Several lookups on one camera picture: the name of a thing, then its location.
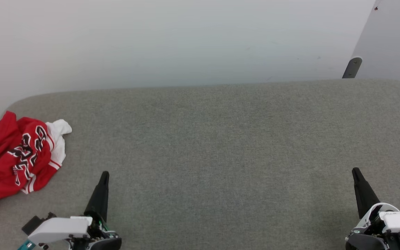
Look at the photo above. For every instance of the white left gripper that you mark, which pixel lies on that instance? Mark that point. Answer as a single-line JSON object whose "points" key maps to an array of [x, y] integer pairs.
{"points": [[61, 229]]}

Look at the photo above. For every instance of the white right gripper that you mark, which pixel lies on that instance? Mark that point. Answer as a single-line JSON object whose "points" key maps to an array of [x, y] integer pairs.
{"points": [[398, 222]]}

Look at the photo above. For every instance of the red and white jersey shirt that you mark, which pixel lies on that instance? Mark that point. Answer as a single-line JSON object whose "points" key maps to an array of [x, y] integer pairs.
{"points": [[2, 156]]}

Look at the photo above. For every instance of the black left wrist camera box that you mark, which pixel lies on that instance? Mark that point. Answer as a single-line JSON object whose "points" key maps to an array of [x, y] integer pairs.
{"points": [[33, 222]]}

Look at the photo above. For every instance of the dark rounded metal bracket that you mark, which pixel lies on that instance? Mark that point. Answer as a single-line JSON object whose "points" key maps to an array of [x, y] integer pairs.
{"points": [[352, 68]]}

